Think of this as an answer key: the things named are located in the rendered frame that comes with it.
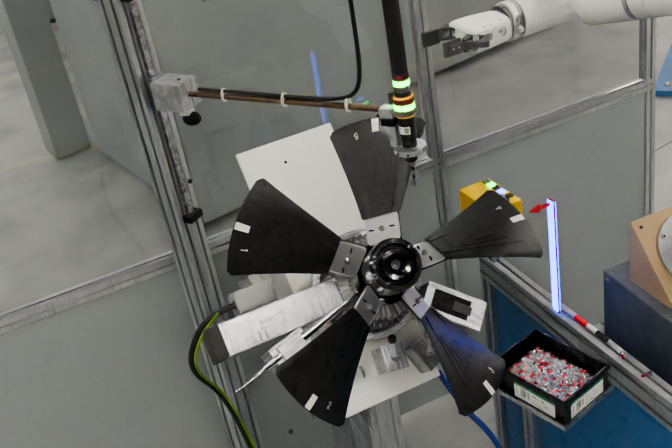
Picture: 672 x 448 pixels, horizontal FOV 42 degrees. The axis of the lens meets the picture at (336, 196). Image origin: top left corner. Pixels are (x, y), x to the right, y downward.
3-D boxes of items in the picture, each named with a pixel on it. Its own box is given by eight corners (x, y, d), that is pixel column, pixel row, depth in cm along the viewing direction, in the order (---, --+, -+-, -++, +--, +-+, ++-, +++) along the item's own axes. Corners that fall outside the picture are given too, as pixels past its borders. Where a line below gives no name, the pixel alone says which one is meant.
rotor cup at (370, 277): (337, 270, 199) (350, 258, 187) (383, 230, 204) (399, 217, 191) (379, 319, 198) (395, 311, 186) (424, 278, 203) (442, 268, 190)
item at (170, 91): (153, 113, 215) (144, 80, 211) (171, 101, 220) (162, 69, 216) (185, 116, 210) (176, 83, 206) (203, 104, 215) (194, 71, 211)
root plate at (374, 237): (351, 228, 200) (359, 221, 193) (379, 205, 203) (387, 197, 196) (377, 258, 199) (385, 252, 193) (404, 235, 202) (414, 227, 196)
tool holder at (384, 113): (379, 155, 186) (373, 113, 181) (394, 140, 191) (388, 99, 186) (418, 159, 181) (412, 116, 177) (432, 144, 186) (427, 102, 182)
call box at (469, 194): (461, 221, 249) (458, 188, 244) (491, 209, 252) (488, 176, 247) (493, 245, 236) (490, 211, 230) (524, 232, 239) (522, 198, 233)
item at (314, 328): (359, 297, 201) (238, 396, 189) (353, 290, 201) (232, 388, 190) (362, 296, 199) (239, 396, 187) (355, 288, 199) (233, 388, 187)
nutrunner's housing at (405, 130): (399, 163, 186) (368, -52, 165) (407, 155, 189) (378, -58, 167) (416, 165, 184) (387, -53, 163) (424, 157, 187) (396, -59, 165)
